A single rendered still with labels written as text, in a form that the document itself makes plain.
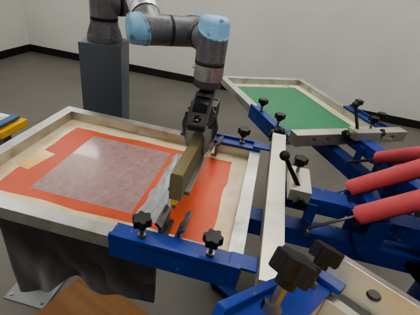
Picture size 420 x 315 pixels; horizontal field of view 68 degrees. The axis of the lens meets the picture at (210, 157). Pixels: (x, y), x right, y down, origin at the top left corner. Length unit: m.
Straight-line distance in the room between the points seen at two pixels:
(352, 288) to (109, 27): 1.31
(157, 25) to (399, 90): 4.42
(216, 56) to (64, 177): 0.57
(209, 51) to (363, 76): 4.15
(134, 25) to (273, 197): 0.55
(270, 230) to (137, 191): 0.41
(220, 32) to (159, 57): 4.24
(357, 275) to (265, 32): 4.21
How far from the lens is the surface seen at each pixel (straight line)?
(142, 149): 1.14
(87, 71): 1.54
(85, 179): 1.00
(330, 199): 0.93
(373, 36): 4.74
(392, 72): 4.91
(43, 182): 1.02
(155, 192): 0.93
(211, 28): 0.77
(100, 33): 1.50
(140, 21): 0.82
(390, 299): 0.57
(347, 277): 0.57
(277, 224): 0.78
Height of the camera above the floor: 1.54
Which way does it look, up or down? 31 degrees down
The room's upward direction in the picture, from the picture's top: 9 degrees clockwise
